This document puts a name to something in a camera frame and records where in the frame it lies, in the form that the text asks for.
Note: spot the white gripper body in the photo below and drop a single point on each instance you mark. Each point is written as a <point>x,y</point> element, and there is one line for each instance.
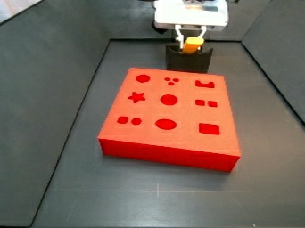
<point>192,14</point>

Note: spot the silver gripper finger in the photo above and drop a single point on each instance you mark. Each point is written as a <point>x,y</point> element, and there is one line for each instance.
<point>202,33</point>
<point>180,35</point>

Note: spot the yellow square-circle peg object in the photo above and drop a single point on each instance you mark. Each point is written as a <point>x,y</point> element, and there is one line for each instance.
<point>192,44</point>

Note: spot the black curved regrasp stand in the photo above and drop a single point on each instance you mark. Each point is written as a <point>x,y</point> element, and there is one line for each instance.
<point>196,62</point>

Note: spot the red fixture block with holes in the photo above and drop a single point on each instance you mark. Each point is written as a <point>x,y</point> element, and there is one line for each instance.
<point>172,117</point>

